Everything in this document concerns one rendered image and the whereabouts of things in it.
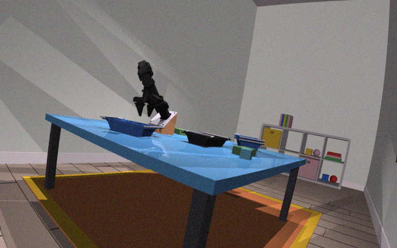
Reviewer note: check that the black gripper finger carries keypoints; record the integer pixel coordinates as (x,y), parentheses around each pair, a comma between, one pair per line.
(139,108)
(150,109)

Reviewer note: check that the green rectangular block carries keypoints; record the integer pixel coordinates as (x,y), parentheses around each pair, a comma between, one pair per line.
(179,131)
(237,149)

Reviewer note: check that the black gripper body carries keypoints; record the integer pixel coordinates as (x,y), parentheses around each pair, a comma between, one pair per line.
(144,97)

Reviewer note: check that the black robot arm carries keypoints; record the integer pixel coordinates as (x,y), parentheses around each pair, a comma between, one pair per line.
(145,75)

